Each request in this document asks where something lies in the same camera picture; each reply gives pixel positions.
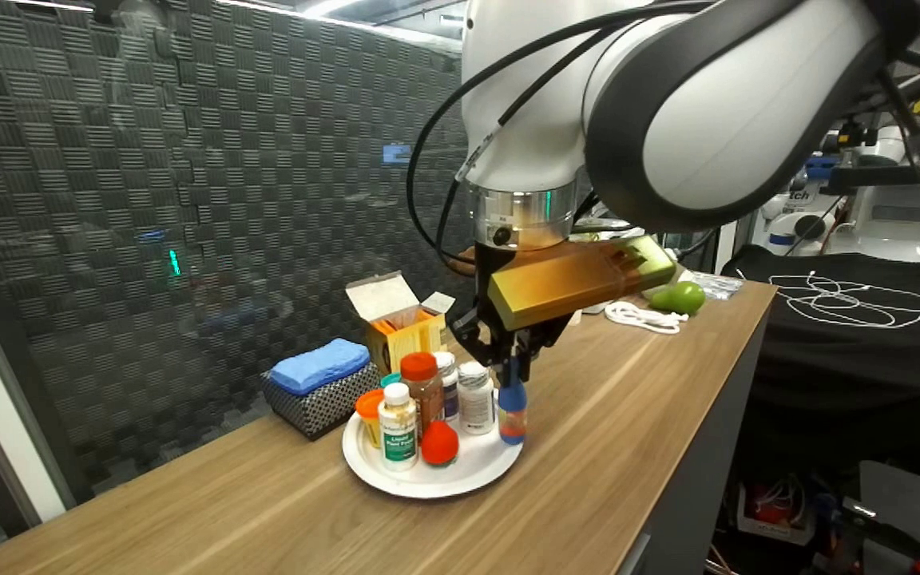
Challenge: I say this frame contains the white pill bottle purple label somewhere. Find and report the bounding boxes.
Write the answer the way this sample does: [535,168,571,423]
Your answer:
[433,347,465,419]

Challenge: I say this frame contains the yellow orange cardboard box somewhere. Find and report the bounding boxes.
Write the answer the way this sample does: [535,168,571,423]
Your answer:
[342,270,460,378]

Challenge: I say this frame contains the white paper plate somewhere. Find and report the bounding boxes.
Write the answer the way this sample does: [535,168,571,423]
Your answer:
[340,402,526,504]

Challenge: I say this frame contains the blue-topped toy bottle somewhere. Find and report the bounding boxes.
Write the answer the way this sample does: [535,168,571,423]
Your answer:
[496,365,535,446]

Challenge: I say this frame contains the orange strawberry plushie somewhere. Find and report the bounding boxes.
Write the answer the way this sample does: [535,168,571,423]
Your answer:
[418,419,465,469]

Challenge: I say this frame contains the brown spice bottle orange cap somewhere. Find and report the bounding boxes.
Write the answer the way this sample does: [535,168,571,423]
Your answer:
[395,347,447,430]

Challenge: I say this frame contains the thin white looped cable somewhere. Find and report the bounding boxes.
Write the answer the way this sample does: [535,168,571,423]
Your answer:
[767,270,920,331]

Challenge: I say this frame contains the white bottle with green label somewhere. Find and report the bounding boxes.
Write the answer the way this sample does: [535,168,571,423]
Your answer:
[377,379,423,467]

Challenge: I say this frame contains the small blue-capped bottle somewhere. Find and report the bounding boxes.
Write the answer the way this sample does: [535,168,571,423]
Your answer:
[455,358,498,435]

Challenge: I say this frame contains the blue sponge cloth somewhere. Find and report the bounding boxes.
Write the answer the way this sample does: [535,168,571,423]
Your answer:
[263,337,374,398]

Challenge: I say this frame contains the green fruit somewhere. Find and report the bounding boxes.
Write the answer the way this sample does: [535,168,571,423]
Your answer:
[645,278,709,319]

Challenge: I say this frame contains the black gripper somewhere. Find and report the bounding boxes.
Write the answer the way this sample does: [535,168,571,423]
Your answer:
[447,240,575,393]

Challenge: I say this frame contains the black draped table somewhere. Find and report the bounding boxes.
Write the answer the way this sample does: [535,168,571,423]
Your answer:
[718,245,920,449]

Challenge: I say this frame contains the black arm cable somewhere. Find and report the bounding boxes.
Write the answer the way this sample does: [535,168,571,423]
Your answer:
[406,0,718,270]

